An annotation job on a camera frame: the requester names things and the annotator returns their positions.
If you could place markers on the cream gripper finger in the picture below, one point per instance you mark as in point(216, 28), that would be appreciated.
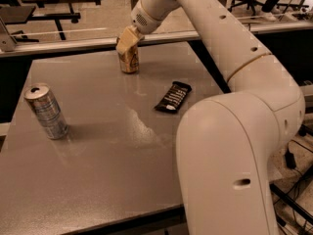
point(128, 38)

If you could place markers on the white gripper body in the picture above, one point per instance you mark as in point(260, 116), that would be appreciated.
point(141, 20)

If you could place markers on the orange soda can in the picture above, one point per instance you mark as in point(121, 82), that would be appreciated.
point(129, 61)

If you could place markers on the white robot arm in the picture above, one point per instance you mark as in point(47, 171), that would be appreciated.
point(223, 142)

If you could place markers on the black rxbar chocolate bar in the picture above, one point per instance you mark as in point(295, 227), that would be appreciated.
point(173, 99)

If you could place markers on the silver blue energy drink can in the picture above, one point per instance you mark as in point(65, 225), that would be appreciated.
point(44, 105)

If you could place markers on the person leg white shoe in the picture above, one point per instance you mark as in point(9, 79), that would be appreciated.
point(266, 10)

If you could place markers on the dark bench table left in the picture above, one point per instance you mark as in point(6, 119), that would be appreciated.
point(24, 14)

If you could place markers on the metal bracket left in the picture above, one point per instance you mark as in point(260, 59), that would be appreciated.
point(7, 42)

